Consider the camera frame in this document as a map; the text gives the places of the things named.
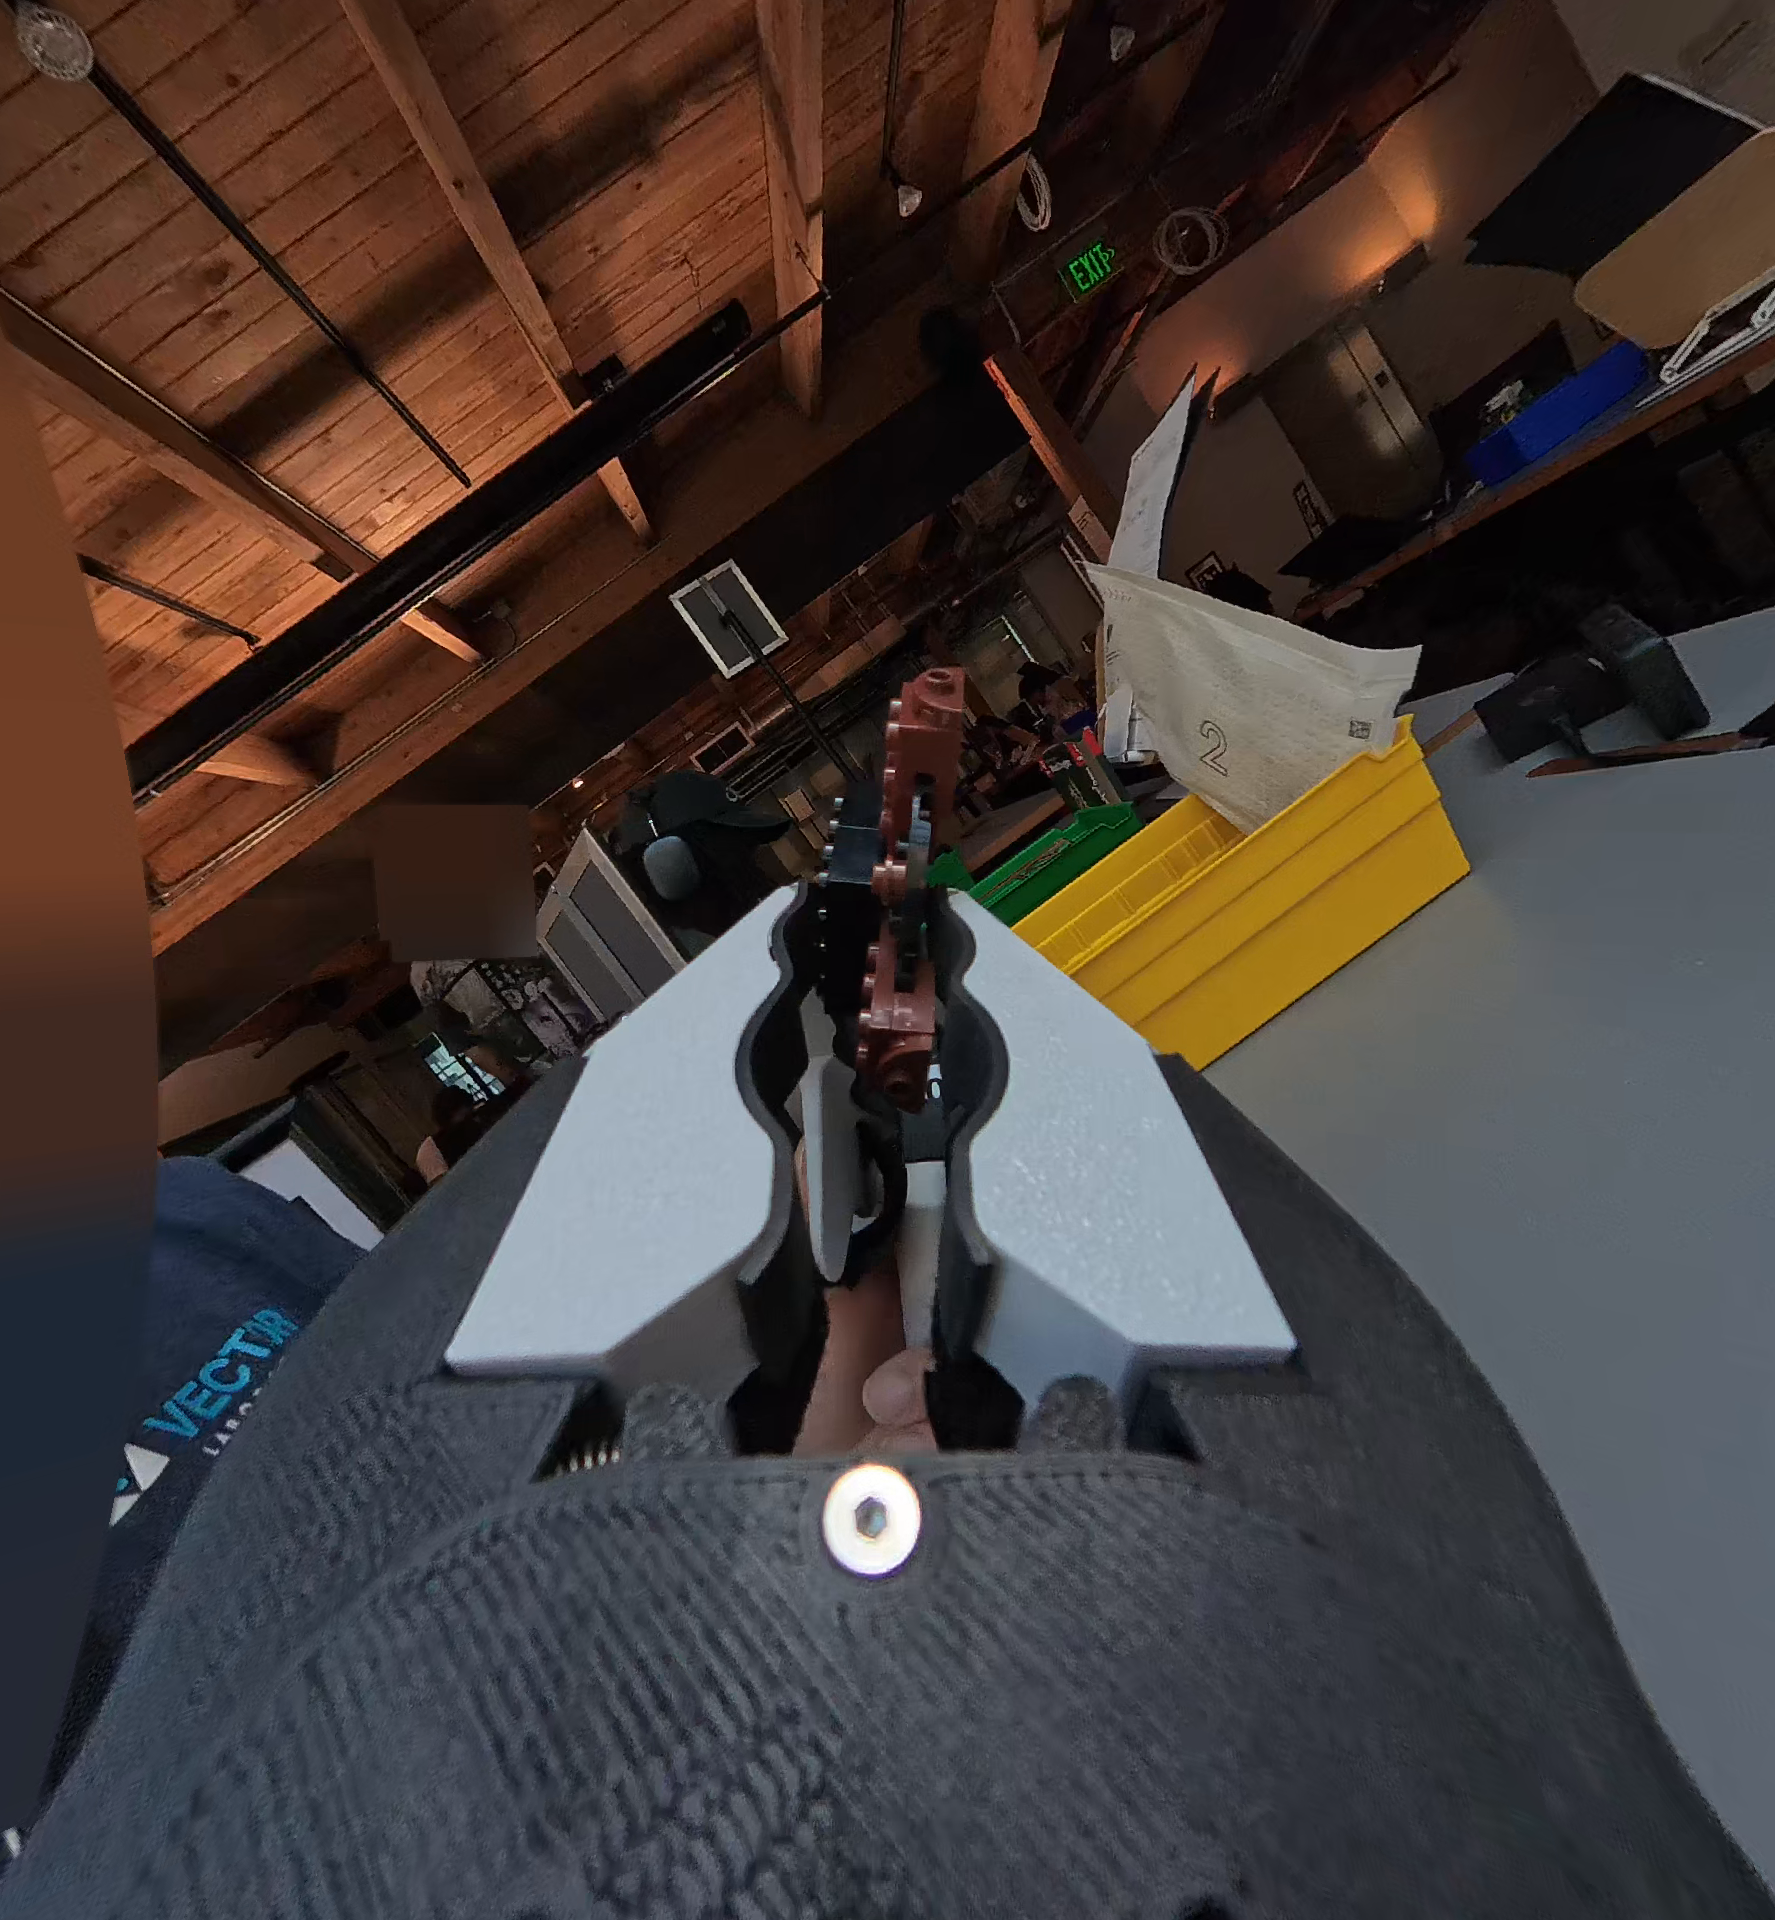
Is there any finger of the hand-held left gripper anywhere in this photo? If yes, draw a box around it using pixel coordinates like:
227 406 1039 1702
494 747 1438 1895
900 1161 949 1351
802 1057 870 1279

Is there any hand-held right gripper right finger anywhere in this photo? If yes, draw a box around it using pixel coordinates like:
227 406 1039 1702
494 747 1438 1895
926 891 1298 1452

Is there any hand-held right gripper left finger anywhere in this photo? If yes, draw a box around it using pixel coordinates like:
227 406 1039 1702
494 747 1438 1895
444 883 833 1452

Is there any yellow plastic bin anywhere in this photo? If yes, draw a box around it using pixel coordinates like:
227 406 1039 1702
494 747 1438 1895
1013 717 1469 1069

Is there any brown and black brick model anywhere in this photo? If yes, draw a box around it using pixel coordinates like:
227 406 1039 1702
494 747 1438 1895
814 667 981 1115

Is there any grey desk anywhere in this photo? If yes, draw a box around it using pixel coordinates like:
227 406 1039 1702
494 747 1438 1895
1194 586 1775 1920

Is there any person's left hand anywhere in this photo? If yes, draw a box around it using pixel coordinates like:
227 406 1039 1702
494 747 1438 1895
799 1273 938 1455

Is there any green plastic bin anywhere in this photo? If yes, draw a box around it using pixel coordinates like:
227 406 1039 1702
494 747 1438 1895
928 802 1142 929

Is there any white paper bag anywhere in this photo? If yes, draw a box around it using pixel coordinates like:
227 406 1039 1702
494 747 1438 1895
1089 563 1423 832

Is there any printed paper sheet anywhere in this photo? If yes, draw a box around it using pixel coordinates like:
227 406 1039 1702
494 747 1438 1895
1114 367 1219 579

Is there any black power adapter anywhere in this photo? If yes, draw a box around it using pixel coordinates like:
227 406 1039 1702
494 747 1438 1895
1576 606 1716 742

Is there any grey metal door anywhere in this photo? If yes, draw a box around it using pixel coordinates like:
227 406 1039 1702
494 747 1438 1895
1262 324 1445 520

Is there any blue plastic bin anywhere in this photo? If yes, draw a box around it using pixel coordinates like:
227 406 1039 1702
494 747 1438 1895
1469 344 1651 491

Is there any long wooden workbench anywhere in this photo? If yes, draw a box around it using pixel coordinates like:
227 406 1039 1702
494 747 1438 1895
1285 290 1775 622

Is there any black flat board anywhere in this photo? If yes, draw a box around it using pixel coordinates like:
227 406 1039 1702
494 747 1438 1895
1465 73 1752 280

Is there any small wooden board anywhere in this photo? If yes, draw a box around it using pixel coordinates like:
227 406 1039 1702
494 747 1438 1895
1573 125 1775 354

